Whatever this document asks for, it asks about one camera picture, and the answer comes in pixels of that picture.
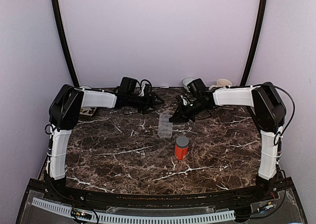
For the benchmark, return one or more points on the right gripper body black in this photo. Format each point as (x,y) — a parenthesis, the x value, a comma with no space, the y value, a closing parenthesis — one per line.
(189,112)

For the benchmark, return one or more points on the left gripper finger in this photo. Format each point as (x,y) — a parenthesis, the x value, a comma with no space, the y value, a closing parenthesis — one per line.
(148,108)
(156,99)

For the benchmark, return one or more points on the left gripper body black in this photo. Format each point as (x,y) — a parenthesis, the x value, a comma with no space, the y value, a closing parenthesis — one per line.
(142,104)

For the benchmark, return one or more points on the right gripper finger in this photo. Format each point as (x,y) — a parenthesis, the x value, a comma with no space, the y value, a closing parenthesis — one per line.
(183,119)
(174,117)

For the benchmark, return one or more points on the clear plastic pill organizer box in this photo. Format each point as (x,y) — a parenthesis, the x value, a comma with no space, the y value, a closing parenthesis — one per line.
(165,128)

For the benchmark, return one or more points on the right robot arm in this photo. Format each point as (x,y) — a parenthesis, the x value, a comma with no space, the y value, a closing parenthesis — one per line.
(268,116)

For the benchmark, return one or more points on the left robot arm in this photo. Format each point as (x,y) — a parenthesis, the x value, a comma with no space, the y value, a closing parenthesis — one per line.
(64,116)

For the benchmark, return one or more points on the red pill bottle grey cap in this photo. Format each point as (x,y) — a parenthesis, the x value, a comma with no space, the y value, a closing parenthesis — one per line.
(181,147)

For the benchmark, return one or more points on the white ceramic bowl back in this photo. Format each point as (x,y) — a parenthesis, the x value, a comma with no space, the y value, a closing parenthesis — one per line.
(186,81)

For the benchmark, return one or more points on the cream ceramic mug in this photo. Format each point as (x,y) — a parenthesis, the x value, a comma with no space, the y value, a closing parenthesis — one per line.
(221,83)

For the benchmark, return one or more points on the patterned coaster mat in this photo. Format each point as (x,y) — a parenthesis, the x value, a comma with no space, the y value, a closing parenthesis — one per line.
(88,111)

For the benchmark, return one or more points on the green ceramic bowl left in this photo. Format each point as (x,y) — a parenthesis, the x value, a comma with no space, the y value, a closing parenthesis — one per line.
(85,87)

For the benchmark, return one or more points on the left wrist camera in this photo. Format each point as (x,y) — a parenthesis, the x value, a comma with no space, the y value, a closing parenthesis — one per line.
(145,87)

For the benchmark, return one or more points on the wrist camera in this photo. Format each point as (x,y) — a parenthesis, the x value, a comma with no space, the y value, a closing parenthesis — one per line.
(145,87)
(183,99)

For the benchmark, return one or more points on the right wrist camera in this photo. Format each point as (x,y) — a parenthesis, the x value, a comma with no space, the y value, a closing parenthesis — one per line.
(183,99)

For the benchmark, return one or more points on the black front rail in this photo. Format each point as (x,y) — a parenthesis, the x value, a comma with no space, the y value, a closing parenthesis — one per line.
(240,199)

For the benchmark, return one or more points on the right black corner post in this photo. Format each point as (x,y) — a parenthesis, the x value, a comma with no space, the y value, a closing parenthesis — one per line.
(254,42)

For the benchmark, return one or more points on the black corner post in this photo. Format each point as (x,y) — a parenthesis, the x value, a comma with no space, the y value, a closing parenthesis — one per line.
(63,42)
(254,42)

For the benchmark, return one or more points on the white slotted cable duct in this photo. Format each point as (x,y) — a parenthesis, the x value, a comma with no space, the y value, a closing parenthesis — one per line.
(120,215)

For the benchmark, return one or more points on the left black corner post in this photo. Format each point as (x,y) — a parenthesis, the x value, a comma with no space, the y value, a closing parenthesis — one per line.
(63,42)

